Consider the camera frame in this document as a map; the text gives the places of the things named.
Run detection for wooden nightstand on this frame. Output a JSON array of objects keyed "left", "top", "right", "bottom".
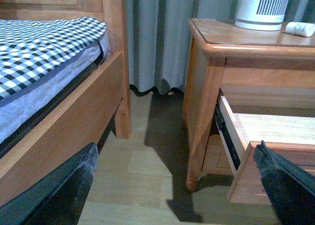
[{"left": 183, "top": 18, "right": 315, "bottom": 202}]

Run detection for white cylindrical air purifier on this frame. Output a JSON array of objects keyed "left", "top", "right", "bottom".
[{"left": 235, "top": 0, "right": 289, "bottom": 31}]

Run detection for black white checkered bedsheet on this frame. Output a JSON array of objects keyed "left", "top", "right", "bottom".
[{"left": 0, "top": 17, "right": 107, "bottom": 99}]

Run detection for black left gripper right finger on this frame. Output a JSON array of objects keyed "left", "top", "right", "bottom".
[{"left": 253, "top": 141, "right": 315, "bottom": 225}]

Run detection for grey mattress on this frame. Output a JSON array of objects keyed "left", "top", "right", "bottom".
[{"left": 0, "top": 31, "right": 111, "bottom": 143}]

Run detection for grey-blue curtain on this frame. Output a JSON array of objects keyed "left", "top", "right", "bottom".
[{"left": 124, "top": 0, "right": 315, "bottom": 97}]

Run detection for wooden bed frame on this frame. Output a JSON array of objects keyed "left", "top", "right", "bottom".
[{"left": 0, "top": 0, "right": 131, "bottom": 204}]

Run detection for wooden drawer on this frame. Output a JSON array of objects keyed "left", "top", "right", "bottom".
[{"left": 214, "top": 94, "right": 315, "bottom": 205}]

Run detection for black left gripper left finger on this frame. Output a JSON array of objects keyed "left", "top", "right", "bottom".
[{"left": 0, "top": 142, "right": 98, "bottom": 225}]

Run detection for white medicine bottle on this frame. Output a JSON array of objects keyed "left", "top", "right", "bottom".
[{"left": 285, "top": 22, "right": 315, "bottom": 37}]

